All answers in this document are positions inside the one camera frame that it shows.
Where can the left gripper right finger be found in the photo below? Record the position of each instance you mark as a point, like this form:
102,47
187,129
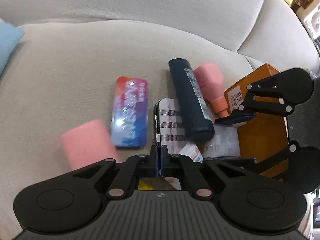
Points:
186,171

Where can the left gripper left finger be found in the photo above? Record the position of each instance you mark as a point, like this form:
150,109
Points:
130,173

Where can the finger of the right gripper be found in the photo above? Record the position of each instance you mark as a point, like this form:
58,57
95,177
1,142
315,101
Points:
272,158
251,105

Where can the plaid checkered box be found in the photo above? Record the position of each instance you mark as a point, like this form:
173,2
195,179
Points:
170,130

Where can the dark blue spray can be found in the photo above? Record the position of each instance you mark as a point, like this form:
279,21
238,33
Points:
196,118

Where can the pink cylindrical bottle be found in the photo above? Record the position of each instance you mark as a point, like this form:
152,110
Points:
88,144

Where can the red blue tin box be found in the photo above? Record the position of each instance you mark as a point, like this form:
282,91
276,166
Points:
130,113

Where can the pink bottle orange nozzle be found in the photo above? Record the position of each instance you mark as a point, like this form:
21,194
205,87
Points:
211,83

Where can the yellow small object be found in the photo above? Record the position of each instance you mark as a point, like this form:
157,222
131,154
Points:
145,184

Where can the white paper packet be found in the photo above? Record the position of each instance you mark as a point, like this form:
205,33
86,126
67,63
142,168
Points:
192,151

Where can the orange storage box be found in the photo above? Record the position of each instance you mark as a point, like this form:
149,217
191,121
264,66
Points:
263,136

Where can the light blue pillow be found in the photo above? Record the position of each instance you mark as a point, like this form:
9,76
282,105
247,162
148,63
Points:
10,36

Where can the white wall socket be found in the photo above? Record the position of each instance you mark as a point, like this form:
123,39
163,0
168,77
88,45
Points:
311,22

